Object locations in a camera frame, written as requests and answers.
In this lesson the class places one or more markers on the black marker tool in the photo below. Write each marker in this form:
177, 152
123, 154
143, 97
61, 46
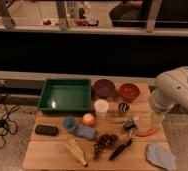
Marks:
120, 149

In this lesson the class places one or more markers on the dark grape bunch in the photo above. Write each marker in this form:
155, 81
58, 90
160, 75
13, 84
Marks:
102, 142

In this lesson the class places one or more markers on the orange-red bowl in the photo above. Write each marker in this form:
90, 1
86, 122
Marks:
129, 92

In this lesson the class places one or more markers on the blue rectangular sponge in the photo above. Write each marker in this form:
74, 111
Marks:
85, 131

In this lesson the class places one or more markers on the orange carrot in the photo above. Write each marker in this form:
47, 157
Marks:
149, 132

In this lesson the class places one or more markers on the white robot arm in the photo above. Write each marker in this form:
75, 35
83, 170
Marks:
171, 89

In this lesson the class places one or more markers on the blue-grey towel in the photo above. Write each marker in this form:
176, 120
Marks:
159, 156

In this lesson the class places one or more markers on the small striped cup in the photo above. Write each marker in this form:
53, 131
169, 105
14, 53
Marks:
123, 108

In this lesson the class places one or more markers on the purple bowl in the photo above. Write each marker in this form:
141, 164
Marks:
103, 88

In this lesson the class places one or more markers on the small metal clip toy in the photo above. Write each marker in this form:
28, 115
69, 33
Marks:
130, 124

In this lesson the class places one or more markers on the green plastic tray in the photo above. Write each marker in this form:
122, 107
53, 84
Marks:
65, 95

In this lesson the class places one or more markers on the black rectangular case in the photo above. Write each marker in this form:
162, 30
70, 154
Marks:
46, 130

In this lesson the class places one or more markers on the peach fruit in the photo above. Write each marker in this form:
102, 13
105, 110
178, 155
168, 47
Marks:
88, 119

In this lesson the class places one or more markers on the white cup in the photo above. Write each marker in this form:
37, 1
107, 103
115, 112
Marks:
101, 108

